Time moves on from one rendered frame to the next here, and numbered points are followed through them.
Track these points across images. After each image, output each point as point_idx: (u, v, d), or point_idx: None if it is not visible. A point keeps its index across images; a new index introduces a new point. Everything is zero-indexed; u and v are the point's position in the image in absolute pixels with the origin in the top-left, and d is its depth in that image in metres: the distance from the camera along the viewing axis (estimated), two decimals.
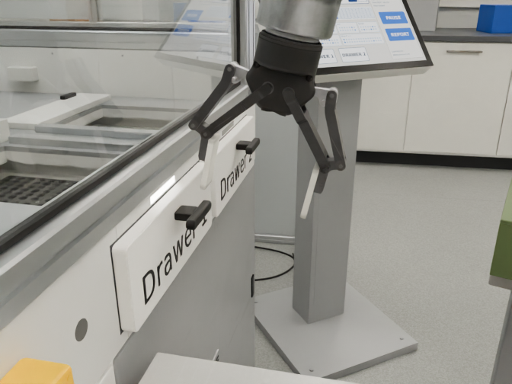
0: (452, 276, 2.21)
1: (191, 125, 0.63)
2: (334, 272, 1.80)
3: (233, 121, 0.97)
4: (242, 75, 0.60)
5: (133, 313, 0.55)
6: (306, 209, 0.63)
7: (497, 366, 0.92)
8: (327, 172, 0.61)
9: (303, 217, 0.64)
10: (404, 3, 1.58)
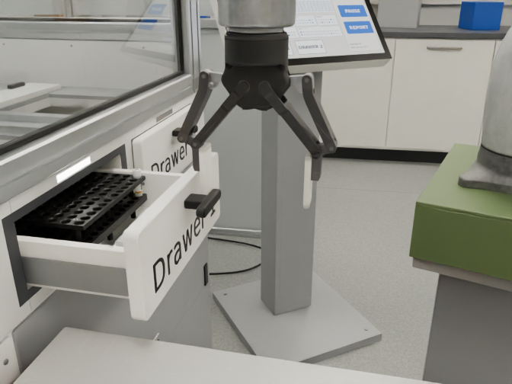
0: (423, 270, 2.23)
1: (180, 138, 0.64)
2: (300, 264, 1.81)
3: (171, 109, 0.99)
4: (218, 79, 0.61)
5: (144, 301, 0.54)
6: (308, 199, 0.63)
7: (427, 349, 0.94)
8: (318, 157, 0.60)
9: (306, 207, 0.63)
10: None
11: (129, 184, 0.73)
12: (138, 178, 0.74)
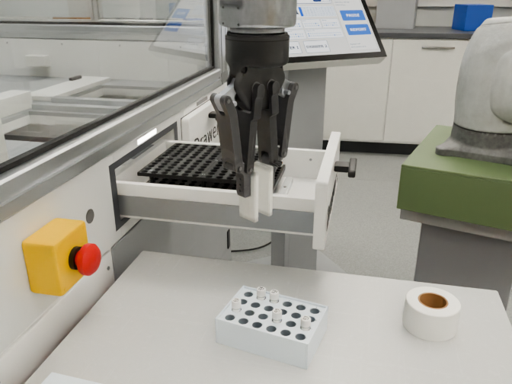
0: (416, 248, 2.46)
1: (239, 169, 0.60)
2: (306, 238, 2.05)
3: (206, 96, 1.22)
4: (233, 94, 0.57)
5: (324, 235, 0.74)
6: (272, 206, 0.67)
7: None
8: (280, 166, 0.65)
9: (271, 214, 0.67)
10: (363, 2, 1.83)
11: None
12: None
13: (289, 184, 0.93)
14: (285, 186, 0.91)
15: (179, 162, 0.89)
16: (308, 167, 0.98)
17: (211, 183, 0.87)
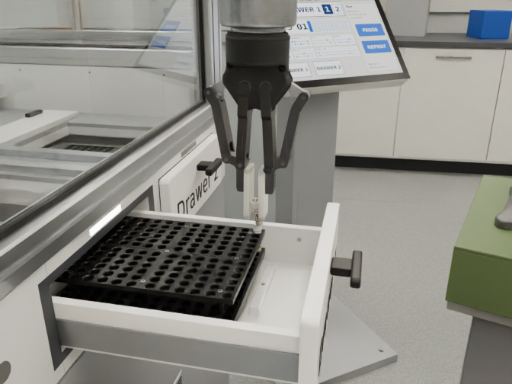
0: (436, 286, 2.20)
1: (225, 159, 0.63)
2: None
3: (195, 142, 0.96)
4: (222, 87, 0.61)
5: None
6: (262, 212, 0.65)
7: None
8: (268, 174, 0.62)
9: (261, 220, 0.65)
10: (381, 14, 1.57)
11: (252, 240, 0.68)
12: (259, 232, 0.69)
13: (269, 279, 0.68)
14: (264, 283, 0.67)
15: (115, 254, 0.64)
16: (297, 249, 0.73)
17: None
